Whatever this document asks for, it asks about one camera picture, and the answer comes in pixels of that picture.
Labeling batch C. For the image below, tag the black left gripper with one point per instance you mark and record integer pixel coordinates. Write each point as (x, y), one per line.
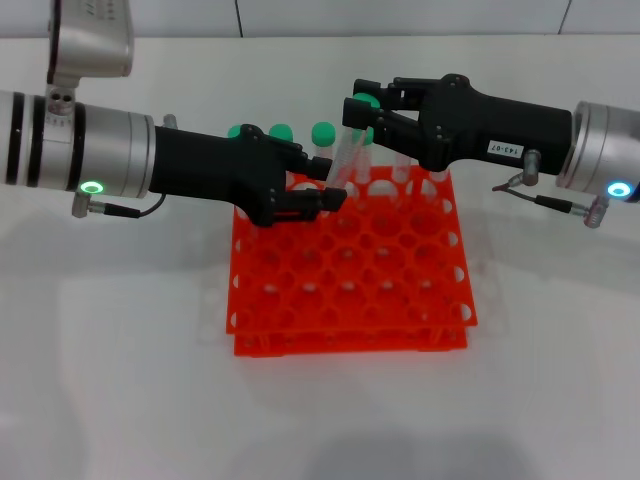
(210, 165)

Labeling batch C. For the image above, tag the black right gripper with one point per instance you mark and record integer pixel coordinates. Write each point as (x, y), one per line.
(500, 130)

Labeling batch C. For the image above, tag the orange test tube rack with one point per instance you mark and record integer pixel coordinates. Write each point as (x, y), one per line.
(350, 310)

